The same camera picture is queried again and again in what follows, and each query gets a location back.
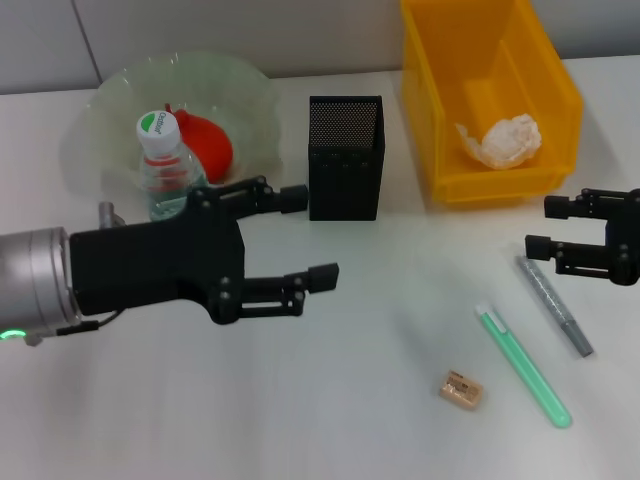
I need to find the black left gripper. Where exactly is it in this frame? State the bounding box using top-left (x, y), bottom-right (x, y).
top-left (68, 174), bottom-right (342, 327)

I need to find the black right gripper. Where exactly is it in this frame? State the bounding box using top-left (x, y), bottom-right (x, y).
top-left (524, 187), bottom-right (640, 287)

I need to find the white paper ball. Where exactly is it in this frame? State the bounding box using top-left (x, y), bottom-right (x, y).
top-left (454, 113), bottom-right (545, 170)

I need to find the orange fruit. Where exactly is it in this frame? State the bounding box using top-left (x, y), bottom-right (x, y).
top-left (164, 102), bottom-right (235, 185)

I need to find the clear green-label water bottle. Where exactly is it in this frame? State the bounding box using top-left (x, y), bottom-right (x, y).
top-left (135, 109), bottom-right (209, 224)

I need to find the grey marker pen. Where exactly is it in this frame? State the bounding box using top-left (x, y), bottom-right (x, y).
top-left (514, 254), bottom-right (595, 359)

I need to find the black mesh pen holder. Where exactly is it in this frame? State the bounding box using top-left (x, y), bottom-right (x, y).
top-left (307, 94), bottom-right (387, 222)

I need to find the green pen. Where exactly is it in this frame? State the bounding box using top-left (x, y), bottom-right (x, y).
top-left (473, 302), bottom-right (574, 430)

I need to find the green glass fruit plate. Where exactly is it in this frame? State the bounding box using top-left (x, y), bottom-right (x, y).
top-left (62, 49), bottom-right (281, 201)

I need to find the beige eraser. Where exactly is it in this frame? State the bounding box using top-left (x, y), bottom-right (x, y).
top-left (437, 368), bottom-right (486, 412)

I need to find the silver left connector plug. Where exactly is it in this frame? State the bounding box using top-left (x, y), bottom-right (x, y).
top-left (97, 201), bottom-right (126, 229)

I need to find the yellow plastic bin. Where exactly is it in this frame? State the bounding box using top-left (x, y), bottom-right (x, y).
top-left (399, 0), bottom-right (585, 206)

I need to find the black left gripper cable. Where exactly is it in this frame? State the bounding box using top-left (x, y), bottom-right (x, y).
top-left (24, 309), bottom-right (121, 347)

